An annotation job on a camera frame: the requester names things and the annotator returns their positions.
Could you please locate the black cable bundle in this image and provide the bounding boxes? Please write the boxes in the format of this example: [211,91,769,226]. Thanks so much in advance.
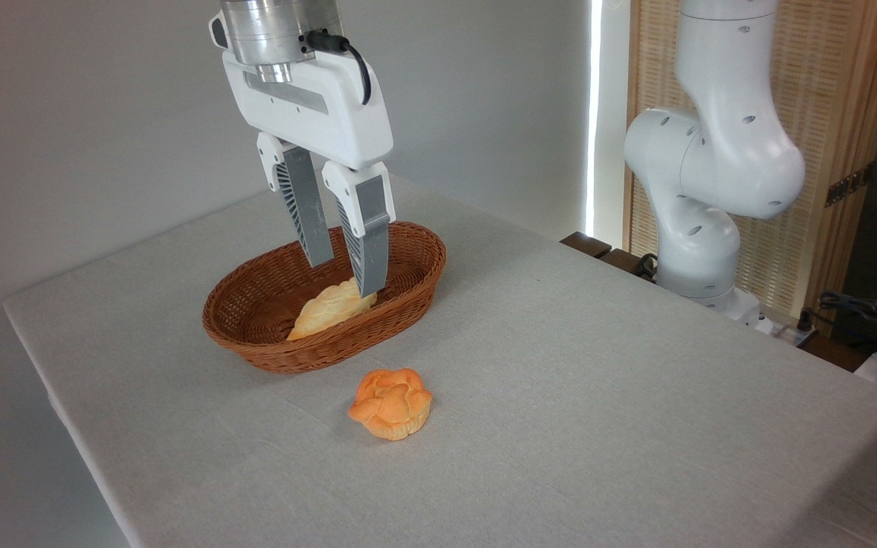
[818,292,877,343]

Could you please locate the brown wicker oval basket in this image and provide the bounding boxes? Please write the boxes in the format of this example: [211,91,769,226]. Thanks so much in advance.
[202,221,448,374]

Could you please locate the dark metal screen hinge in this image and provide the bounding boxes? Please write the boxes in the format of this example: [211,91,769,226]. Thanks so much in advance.
[825,164,876,208]

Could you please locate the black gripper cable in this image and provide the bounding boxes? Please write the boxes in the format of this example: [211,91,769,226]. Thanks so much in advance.
[300,29,372,106]

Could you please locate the orange flower-shaped bread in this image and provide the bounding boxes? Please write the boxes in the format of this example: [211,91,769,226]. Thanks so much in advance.
[348,368,433,441]

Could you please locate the light grey tablecloth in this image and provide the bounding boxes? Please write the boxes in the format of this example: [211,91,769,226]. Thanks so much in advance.
[3,174,877,548]

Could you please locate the white power strip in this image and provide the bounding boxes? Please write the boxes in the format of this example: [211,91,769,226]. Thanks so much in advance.
[758,316,820,347]

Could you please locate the bamboo folding screen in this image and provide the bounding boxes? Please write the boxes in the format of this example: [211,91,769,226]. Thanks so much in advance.
[624,0,877,336]

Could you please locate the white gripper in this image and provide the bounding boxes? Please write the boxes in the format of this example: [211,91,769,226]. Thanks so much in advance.
[222,49,396,298]

